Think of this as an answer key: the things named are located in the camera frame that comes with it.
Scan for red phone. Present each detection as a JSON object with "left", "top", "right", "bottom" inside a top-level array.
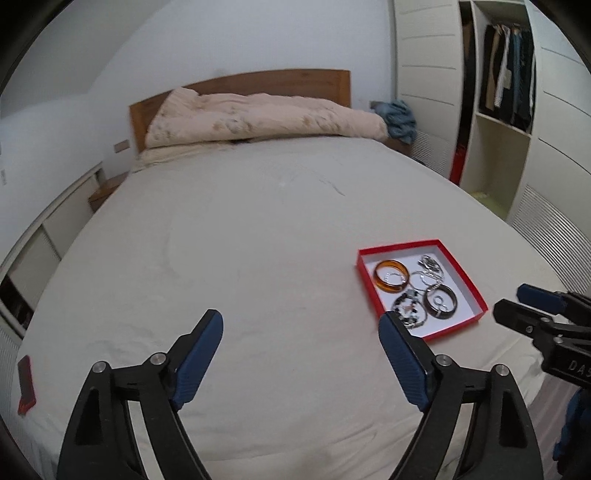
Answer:
[{"left": 17, "top": 355, "right": 37, "bottom": 416}]

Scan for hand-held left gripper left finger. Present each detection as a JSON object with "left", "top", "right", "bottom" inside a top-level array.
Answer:
[{"left": 56, "top": 309, "right": 225, "bottom": 480}]

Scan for wooden nightstand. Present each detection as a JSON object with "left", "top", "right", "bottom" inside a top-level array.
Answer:
[{"left": 89, "top": 173, "right": 126, "bottom": 213}]

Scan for white wardrobe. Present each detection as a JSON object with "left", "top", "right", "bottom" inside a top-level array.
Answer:
[{"left": 392, "top": 0, "right": 591, "bottom": 287}]

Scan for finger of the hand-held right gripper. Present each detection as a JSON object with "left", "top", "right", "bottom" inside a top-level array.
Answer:
[
  {"left": 492, "top": 299, "right": 591, "bottom": 354},
  {"left": 516, "top": 283, "right": 591, "bottom": 315}
]

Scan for dark beaded bracelet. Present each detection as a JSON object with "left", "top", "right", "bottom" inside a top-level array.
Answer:
[{"left": 392, "top": 290, "right": 428, "bottom": 329}]

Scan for dark metal bangle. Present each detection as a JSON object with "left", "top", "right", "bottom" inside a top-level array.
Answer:
[{"left": 423, "top": 285, "right": 460, "bottom": 319}]

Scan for wooden headboard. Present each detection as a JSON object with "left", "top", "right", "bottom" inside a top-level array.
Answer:
[{"left": 129, "top": 69, "right": 352, "bottom": 153}]

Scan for hanging clothes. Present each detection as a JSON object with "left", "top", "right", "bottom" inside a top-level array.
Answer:
[{"left": 479, "top": 21, "right": 536, "bottom": 132}]

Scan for white low shelf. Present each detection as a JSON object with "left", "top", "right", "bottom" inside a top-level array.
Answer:
[{"left": 0, "top": 161, "right": 105, "bottom": 342}]

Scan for beige quilt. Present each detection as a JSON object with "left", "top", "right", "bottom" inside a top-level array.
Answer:
[{"left": 139, "top": 88, "right": 389, "bottom": 162}]

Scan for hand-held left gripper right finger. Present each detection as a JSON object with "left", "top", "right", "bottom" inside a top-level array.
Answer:
[{"left": 378, "top": 311, "right": 546, "bottom": 480}]

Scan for red jewelry box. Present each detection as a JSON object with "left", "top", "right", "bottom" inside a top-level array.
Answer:
[{"left": 356, "top": 239, "right": 489, "bottom": 343}]

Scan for amber bangle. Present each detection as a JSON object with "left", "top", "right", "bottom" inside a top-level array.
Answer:
[{"left": 373, "top": 260, "right": 411, "bottom": 292}]

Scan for red object by wardrobe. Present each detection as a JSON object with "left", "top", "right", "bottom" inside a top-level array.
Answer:
[{"left": 450, "top": 143, "right": 468, "bottom": 186}]

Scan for blue clothing heap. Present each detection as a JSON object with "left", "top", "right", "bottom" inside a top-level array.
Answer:
[{"left": 372, "top": 99, "right": 417, "bottom": 145}]

